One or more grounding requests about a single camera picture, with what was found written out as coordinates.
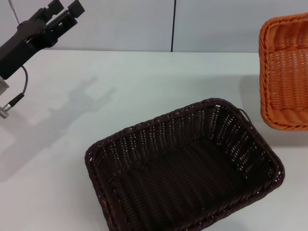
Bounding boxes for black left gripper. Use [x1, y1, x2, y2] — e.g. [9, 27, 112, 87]
[0, 0, 86, 80]

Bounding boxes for dark brown wicker basket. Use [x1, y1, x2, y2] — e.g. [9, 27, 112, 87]
[84, 97, 286, 231]

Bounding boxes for orange wicker basket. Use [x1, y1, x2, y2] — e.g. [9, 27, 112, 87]
[258, 12, 308, 132]

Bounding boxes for thin grey cable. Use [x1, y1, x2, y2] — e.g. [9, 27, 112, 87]
[8, 0, 19, 25]

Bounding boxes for black cable with metal plug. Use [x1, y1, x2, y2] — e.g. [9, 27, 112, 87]
[0, 65, 29, 119]

